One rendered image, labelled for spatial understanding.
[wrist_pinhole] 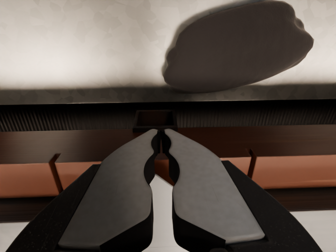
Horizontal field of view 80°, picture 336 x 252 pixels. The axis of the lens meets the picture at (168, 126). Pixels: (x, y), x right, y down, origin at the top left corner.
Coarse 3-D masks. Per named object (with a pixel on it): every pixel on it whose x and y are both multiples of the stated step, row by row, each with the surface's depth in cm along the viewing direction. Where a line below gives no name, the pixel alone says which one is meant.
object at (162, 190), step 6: (156, 174) 16; (156, 180) 16; (162, 180) 16; (150, 186) 16; (156, 186) 16; (162, 186) 16; (168, 186) 16; (156, 192) 16; (162, 192) 16; (168, 192) 16; (156, 198) 17; (162, 198) 17; (168, 198) 17
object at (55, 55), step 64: (0, 0) 24; (64, 0) 24; (128, 0) 25; (192, 0) 25; (256, 0) 25; (320, 0) 26; (0, 64) 28; (64, 64) 28; (128, 64) 28; (320, 64) 29
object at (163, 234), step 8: (160, 208) 17; (168, 208) 17; (160, 216) 18; (168, 216) 18; (160, 224) 18; (168, 224) 18; (160, 232) 19; (168, 232) 19; (152, 240) 19; (160, 240) 19; (168, 240) 19
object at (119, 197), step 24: (144, 144) 11; (120, 168) 9; (144, 168) 9; (96, 192) 8; (120, 192) 8; (144, 192) 8; (72, 216) 7; (96, 216) 7; (120, 216) 7; (144, 216) 7; (72, 240) 6; (96, 240) 6; (120, 240) 6; (144, 240) 7
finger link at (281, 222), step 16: (224, 160) 10; (240, 176) 9; (240, 192) 8; (256, 192) 8; (256, 208) 7; (272, 208) 7; (272, 224) 6; (288, 224) 6; (272, 240) 6; (288, 240) 6; (304, 240) 6
